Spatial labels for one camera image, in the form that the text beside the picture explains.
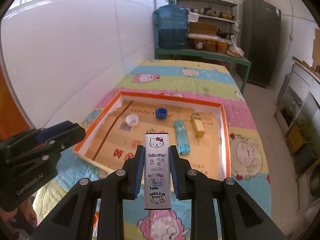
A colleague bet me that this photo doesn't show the white Hello Kitty box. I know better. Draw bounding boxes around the white Hello Kitty box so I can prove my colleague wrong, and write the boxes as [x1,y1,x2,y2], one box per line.
[144,133,171,210]

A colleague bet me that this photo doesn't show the white bottle cap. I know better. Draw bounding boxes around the white bottle cap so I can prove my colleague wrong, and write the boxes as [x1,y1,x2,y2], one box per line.
[125,114,139,127]

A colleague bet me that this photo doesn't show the blue bottle cap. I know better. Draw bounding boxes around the blue bottle cap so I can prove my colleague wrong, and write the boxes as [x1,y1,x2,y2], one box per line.
[155,108,168,119]

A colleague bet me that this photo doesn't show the teal lighter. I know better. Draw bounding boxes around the teal lighter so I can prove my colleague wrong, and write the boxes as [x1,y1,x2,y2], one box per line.
[174,120,190,155]

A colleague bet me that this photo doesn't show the orange-rimmed cardboard tray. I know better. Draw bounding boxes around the orange-rimmed cardboard tray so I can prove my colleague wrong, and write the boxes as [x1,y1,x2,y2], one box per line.
[74,92,231,180]

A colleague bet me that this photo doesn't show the gold rectangular box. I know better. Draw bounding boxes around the gold rectangular box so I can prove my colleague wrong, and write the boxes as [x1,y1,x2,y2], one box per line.
[190,113,205,138]

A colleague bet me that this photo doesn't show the potted green plant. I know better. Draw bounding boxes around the potted green plant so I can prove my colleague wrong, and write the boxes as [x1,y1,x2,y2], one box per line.
[285,121,319,157]

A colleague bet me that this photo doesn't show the white kitchen cabinet counter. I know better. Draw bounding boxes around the white kitchen cabinet counter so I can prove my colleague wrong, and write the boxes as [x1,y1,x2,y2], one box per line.
[274,57,319,138]

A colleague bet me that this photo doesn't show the blue water jug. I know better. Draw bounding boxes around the blue water jug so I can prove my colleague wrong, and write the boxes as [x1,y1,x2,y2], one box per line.
[154,0,189,50]

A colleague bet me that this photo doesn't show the brown cardboard box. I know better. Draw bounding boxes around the brown cardboard box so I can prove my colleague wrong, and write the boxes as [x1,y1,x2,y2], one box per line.
[189,22,217,35]

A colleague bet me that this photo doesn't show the green bench table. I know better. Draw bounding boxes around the green bench table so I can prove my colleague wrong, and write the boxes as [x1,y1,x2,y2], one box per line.
[155,48,251,94]

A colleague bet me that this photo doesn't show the white plastic bag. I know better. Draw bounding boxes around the white plastic bag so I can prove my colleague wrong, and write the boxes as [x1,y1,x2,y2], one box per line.
[226,35,244,58]

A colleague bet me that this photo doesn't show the dark green refrigerator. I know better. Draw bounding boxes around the dark green refrigerator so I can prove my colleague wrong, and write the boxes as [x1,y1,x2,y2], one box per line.
[241,0,281,86]

